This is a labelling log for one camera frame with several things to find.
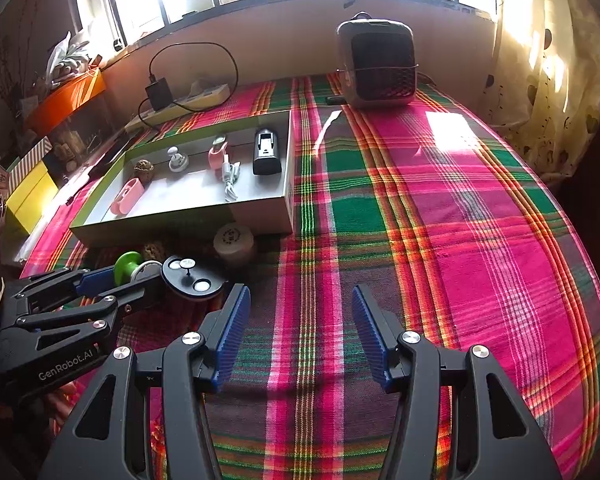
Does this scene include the black smartphone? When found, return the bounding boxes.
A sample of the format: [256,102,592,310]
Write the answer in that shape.
[88,130,140,180]

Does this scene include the green white cardboard box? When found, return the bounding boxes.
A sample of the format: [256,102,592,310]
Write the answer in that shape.
[70,112,294,247]

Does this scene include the pink white oval device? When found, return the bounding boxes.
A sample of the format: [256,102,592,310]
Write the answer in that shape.
[208,136,228,171]

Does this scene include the white usb cable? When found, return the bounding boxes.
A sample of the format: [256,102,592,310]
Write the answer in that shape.
[220,153,243,203]

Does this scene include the orange box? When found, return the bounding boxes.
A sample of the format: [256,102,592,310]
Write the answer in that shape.
[23,68,106,136]

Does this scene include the plaid bed cloth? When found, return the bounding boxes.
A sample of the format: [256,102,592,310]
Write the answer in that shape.
[19,72,600,480]

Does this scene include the small grey heater fan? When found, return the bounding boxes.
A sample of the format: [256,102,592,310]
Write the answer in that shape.
[328,12,418,108]

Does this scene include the striped gift box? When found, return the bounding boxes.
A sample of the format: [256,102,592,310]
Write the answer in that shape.
[8,136,53,194]

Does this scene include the black charger adapter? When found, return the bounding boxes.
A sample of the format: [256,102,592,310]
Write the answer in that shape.
[145,76,173,112]

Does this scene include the black disc with white buttons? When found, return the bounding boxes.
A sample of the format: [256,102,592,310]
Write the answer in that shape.
[161,256,226,301]

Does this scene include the green white round gadget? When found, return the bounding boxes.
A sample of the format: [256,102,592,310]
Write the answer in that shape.
[114,252,162,286]

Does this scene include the pink ear hook clip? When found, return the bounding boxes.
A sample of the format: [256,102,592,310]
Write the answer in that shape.
[109,177,145,216]

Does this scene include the cream patterned curtain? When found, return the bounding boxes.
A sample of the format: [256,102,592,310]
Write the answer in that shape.
[478,0,600,185]

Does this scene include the white knob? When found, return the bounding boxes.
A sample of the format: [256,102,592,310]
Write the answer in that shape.
[168,146,188,174]

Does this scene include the white power strip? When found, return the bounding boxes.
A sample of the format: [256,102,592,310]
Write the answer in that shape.
[124,84,230,133]

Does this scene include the black charger cable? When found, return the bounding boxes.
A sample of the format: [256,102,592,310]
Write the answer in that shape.
[136,41,240,135]

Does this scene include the yellow box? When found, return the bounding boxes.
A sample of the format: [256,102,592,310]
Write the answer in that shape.
[5,160,58,236]

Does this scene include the brown walnut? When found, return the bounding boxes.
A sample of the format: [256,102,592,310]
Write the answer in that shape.
[133,159,155,188]
[140,242,168,262]

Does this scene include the white round cap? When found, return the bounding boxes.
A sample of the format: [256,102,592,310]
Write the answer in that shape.
[213,223,256,266]

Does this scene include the black rectangular device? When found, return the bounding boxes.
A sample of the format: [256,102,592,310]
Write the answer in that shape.
[252,128,282,176]

